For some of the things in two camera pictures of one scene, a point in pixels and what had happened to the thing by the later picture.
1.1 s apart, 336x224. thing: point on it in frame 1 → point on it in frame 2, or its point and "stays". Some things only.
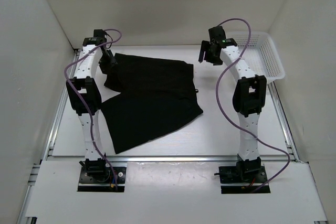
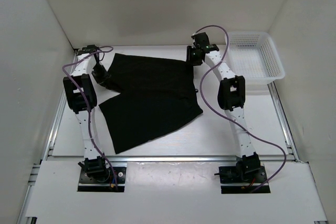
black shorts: (156, 95) stays
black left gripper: (112, 64) → (103, 79)
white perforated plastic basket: (261, 55) stays
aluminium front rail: (190, 158) stays
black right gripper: (205, 45) → (190, 60)
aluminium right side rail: (290, 147) stays
